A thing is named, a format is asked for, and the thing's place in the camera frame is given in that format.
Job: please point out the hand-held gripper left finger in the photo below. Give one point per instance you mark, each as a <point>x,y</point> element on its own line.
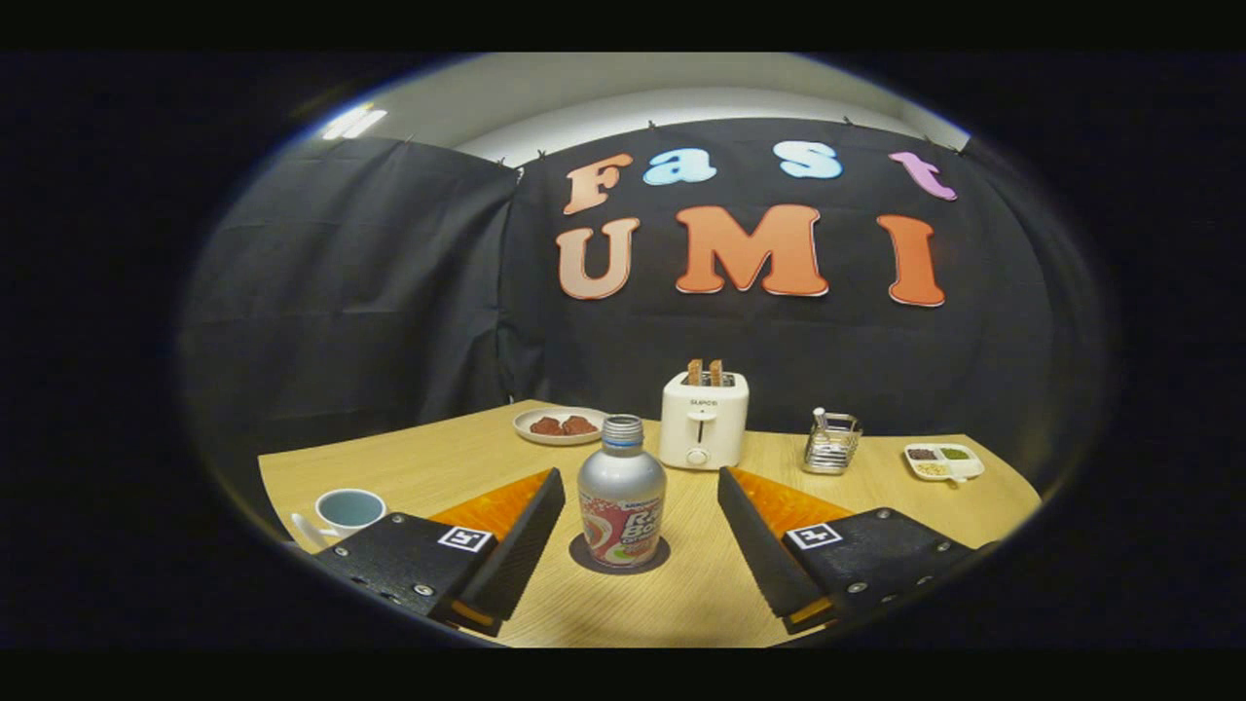
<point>516,560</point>

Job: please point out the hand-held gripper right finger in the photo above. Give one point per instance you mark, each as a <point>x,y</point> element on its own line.
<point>764,560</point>

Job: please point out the dark round coaster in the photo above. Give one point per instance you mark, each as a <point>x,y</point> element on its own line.
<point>582,563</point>

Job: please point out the silver juice bottle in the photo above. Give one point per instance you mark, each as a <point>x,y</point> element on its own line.
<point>623,477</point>

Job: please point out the white cup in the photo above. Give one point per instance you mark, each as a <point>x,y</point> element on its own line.
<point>350,508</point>

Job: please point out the wooden table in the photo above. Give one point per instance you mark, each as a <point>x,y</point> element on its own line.
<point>681,604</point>

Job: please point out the white round plate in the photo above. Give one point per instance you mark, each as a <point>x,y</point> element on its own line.
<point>526,434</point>

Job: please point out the red food piece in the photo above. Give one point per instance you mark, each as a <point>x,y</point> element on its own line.
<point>579,425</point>
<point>545,426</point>

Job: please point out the white toaster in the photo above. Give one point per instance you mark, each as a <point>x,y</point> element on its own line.
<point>703,428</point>

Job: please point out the toast slice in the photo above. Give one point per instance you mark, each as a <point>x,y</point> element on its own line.
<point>694,372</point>
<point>715,372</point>

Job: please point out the white divided condiment dish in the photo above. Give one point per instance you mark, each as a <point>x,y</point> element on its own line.
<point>970,465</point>

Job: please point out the black backdrop cloth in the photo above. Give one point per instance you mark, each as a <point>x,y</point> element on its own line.
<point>389,292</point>

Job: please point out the ceiling light panel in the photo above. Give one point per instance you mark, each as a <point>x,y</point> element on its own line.
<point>352,122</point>

